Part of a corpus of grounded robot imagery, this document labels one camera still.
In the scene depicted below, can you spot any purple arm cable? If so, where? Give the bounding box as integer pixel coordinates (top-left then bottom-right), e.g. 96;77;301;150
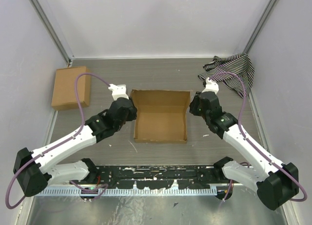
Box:
207;71;308;203
5;73;112;209

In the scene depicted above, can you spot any black white striped cloth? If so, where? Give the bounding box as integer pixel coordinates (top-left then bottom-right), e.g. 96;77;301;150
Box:
198;53;255;97

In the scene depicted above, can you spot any aluminium front rail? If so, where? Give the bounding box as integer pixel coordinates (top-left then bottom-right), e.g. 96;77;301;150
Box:
23;165;290;186

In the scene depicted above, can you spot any white slotted cable duct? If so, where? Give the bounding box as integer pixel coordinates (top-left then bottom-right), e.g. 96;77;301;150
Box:
38;186;217;197

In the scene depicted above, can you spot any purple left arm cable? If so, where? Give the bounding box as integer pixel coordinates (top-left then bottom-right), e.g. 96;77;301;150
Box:
5;73;112;209

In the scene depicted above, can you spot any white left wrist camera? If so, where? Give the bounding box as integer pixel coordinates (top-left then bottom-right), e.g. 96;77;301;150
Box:
108;84;129;101

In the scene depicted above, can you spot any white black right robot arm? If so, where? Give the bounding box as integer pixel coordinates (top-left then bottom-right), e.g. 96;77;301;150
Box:
190;91;299;210

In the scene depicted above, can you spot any left aluminium corner post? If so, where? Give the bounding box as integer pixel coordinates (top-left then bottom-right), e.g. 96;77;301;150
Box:
29;0;74;66

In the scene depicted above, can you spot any closed brown cardboard box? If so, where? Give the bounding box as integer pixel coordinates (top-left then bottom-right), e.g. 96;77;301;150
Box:
51;66;91;111

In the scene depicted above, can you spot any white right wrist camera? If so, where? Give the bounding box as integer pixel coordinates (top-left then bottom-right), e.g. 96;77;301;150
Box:
202;77;219;94

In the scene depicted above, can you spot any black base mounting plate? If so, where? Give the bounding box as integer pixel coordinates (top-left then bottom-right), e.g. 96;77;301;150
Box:
75;165;230;190

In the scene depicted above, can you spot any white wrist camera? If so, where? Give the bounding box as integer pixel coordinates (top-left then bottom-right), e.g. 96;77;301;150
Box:
108;84;129;101
202;77;219;94

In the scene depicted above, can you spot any aluminium corner post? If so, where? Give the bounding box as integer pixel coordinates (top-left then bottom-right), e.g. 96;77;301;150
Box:
243;0;279;54
29;0;74;66

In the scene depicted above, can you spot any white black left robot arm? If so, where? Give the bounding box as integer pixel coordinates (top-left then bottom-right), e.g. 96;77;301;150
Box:
13;98;137;197

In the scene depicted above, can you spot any brown cardboard box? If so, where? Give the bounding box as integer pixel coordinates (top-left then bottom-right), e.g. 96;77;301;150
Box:
131;89;191;143
51;66;91;111

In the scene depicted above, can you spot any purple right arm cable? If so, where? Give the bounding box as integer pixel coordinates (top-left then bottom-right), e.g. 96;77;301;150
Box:
207;71;308;203

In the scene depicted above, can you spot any right aluminium corner post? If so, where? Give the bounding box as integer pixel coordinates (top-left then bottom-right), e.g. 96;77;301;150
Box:
243;0;279;54

